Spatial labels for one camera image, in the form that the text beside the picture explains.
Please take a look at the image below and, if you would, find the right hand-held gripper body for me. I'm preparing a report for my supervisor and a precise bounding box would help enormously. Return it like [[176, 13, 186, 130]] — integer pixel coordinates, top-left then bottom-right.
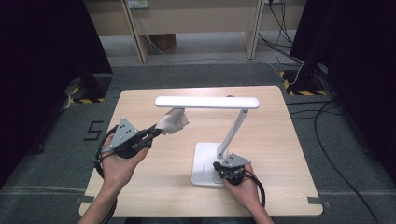
[[219, 153, 252, 187]]

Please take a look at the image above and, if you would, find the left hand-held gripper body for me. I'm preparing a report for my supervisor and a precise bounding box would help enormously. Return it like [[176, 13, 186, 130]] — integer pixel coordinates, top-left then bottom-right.
[[108, 117, 154, 160]]

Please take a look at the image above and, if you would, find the beige cloth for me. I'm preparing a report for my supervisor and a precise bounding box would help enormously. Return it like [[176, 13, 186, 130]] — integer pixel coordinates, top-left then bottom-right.
[[154, 107, 191, 136]]

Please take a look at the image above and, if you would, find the white desk lamp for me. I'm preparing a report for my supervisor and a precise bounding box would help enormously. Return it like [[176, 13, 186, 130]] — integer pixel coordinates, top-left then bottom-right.
[[154, 95, 261, 188]]

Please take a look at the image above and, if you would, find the person's right hand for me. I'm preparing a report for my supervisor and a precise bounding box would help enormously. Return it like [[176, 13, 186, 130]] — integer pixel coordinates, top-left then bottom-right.
[[221, 163, 262, 213]]

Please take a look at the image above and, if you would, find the person's left hand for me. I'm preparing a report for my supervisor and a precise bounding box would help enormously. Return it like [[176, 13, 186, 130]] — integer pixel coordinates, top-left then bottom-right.
[[101, 134, 150, 189]]

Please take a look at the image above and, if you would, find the black stand base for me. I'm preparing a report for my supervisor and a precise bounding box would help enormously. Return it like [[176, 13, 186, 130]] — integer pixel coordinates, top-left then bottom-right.
[[70, 73, 113, 105], [279, 60, 329, 97]]

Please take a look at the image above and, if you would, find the grey tape piece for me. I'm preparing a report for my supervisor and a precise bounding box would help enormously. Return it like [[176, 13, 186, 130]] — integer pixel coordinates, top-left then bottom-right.
[[307, 196, 332, 209], [75, 195, 95, 204]]

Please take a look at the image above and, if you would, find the brown cardboard box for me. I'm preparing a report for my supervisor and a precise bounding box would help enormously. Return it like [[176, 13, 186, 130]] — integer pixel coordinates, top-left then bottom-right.
[[148, 33, 177, 52]]

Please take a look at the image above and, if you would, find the black curtain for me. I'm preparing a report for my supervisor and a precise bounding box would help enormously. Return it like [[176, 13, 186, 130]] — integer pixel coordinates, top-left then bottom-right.
[[290, 0, 396, 185], [0, 0, 113, 188]]

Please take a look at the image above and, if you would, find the right hand-held gripper black cable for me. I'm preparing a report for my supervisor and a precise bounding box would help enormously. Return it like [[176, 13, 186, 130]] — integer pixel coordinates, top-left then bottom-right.
[[245, 173, 267, 208]]

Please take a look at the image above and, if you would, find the thin black floor cable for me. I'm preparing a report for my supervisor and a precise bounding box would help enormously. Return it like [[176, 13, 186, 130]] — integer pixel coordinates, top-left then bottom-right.
[[288, 105, 344, 120], [285, 98, 337, 106]]

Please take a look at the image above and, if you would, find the white floor cable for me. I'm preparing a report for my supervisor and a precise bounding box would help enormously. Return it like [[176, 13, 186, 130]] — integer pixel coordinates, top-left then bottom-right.
[[132, 6, 305, 87]]

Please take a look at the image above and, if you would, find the long black floor cable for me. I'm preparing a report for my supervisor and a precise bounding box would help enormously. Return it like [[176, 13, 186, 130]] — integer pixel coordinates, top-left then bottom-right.
[[313, 99, 381, 224]]

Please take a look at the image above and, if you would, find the black hanging cable bundle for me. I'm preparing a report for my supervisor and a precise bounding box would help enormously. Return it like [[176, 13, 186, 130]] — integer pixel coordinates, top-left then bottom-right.
[[258, 0, 304, 66]]

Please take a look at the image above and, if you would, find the white wall socket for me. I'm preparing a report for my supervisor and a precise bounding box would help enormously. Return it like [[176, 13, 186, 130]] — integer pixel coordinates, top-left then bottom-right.
[[126, 0, 149, 9]]

